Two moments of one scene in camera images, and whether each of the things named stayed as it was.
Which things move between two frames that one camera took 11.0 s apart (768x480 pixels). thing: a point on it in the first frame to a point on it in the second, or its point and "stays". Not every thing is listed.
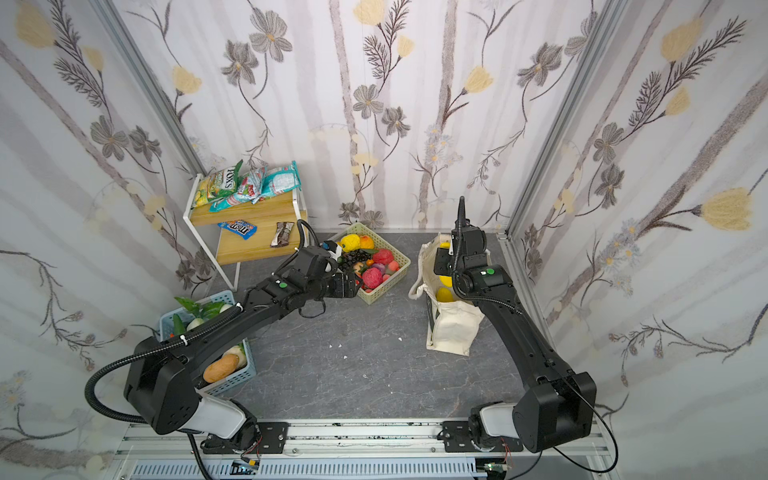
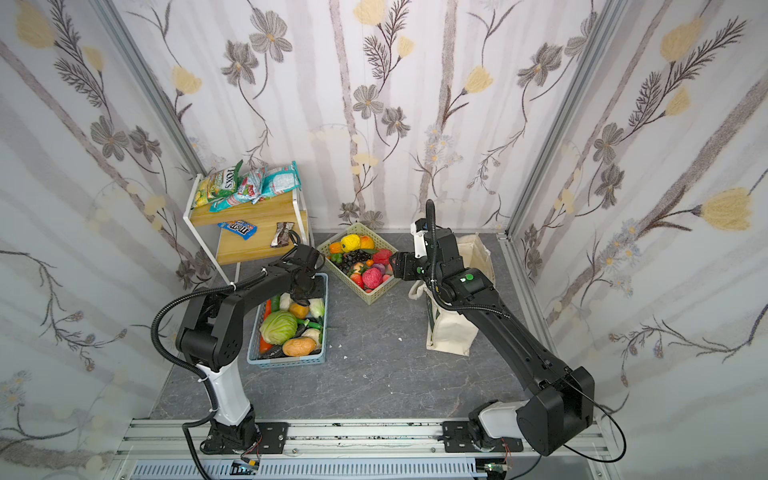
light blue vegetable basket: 167,331 to 260,360
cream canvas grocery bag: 452,326 stays
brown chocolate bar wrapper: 282,234 stays
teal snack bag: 280,181 stays
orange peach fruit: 366,242 stays
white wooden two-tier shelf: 277,221 stays
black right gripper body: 464,234 to 405,266
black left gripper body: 346,283 to 306,282
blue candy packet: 240,228 stays
